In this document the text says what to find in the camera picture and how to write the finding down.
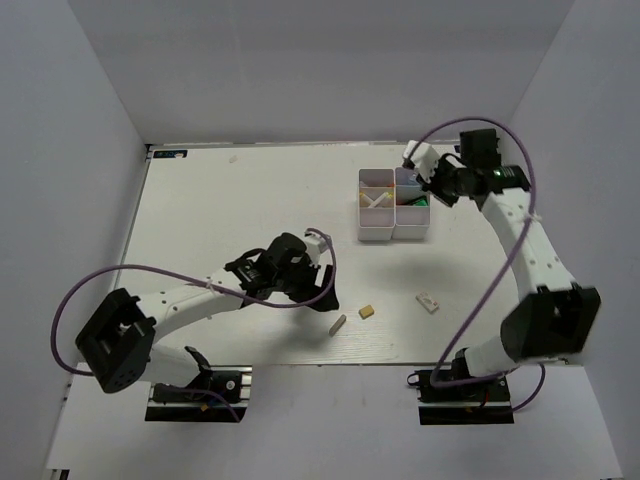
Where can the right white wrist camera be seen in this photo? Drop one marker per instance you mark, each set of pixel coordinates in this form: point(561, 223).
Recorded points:
point(422, 159)

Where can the left blue table label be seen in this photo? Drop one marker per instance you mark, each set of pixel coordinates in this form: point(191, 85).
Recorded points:
point(169, 154)

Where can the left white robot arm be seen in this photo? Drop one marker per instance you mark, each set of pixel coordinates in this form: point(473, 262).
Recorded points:
point(121, 340)

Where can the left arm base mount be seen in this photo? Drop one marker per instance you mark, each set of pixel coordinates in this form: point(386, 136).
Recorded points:
point(213, 395)

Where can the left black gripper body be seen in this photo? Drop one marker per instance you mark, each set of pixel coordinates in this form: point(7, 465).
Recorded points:
point(301, 282)

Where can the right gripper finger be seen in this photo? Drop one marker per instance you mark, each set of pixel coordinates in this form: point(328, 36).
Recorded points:
point(432, 185)
point(444, 197)

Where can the white compartment container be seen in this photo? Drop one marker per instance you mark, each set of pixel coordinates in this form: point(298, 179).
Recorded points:
point(411, 223)
point(376, 224)

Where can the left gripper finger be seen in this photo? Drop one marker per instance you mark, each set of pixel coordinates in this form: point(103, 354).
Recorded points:
point(328, 277)
point(327, 303)

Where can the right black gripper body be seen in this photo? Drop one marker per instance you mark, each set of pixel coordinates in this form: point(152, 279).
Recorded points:
point(451, 178)

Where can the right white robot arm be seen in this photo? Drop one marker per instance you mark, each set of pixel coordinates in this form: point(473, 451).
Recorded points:
point(554, 314)

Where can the right white compartment container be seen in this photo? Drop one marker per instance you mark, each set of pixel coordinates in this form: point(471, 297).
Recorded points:
point(411, 223)

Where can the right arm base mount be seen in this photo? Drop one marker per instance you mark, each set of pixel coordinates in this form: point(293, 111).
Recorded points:
point(484, 403)

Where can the grey eraser stick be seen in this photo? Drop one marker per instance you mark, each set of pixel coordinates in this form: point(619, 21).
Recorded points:
point(338, 324)

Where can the green black highlighter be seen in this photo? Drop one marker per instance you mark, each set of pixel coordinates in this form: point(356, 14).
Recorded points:
point(421, 201)

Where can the tan eraser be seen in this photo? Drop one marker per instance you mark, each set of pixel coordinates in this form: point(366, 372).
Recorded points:
point(366, 312)

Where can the pale yellow white marker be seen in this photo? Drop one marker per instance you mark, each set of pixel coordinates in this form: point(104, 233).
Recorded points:
point(382, 200)

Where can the clear blue glue bottle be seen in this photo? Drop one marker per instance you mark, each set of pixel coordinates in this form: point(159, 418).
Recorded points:
point(411, 179)

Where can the left white compartment container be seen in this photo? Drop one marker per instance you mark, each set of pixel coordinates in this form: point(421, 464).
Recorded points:
point(376, 224)

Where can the white boxed eraser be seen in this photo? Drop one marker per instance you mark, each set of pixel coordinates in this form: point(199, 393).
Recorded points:
point(430, 304)

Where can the yellow capped white marker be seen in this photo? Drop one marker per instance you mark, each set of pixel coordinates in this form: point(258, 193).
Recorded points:
point(366, 198)

